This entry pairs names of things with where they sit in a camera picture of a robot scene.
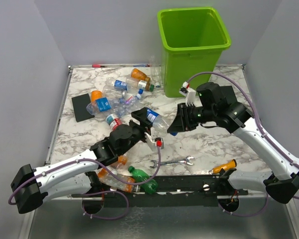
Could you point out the black flat box right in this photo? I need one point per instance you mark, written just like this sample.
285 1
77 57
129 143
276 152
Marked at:
229 94

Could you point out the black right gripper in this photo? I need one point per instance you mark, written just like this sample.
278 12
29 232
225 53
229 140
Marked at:
180 123

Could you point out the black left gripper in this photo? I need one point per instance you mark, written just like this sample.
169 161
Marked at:
141 115

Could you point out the blue marker pen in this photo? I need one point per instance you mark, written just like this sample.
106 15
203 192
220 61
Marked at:
141 65

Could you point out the clear bottle blue label back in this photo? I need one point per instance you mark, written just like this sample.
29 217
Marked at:
120 85

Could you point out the crushed orange bottle front left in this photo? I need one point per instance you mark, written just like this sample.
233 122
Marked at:
122 160

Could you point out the small orange bottle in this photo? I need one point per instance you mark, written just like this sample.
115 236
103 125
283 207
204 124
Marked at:
96 95

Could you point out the clear bottle blue white label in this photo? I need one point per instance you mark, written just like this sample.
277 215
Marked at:
159 123

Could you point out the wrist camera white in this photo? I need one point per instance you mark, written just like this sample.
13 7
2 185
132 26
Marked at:
154 142
188 92

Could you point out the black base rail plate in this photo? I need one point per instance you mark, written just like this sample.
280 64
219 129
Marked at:
187 190

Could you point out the black flat box left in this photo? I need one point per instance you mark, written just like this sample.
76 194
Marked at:
79 107

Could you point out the tall clear bottle by bin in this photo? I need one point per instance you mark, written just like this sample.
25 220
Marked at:
155 71

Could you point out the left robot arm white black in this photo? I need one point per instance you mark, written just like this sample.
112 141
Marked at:
31 187

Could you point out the silver open-end wrench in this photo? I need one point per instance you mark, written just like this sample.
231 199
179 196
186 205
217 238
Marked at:
188 161

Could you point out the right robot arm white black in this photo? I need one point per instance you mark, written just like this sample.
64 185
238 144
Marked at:
219 105

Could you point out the green plastic bin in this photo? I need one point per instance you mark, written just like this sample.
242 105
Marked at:
193 40

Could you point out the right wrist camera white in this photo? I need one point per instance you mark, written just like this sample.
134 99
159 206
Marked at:
188 92

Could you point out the clear bottle light-blue label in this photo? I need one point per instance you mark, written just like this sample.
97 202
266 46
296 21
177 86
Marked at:
102 106

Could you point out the black flat box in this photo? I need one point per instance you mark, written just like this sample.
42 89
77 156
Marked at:
229 94
79 107

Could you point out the orange juice bottle back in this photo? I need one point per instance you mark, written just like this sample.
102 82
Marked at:
138 74

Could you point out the orange bottle at front edge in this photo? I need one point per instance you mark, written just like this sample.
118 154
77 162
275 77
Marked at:
118 182

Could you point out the orange handle screwdriver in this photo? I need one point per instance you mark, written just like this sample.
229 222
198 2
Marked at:
229 165

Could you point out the green plastic bottle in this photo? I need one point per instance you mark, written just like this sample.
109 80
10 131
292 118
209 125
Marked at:
139 175

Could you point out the red marker pen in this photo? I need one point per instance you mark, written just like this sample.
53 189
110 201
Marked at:
98 66

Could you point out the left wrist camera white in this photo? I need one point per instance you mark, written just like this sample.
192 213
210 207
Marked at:
154 142

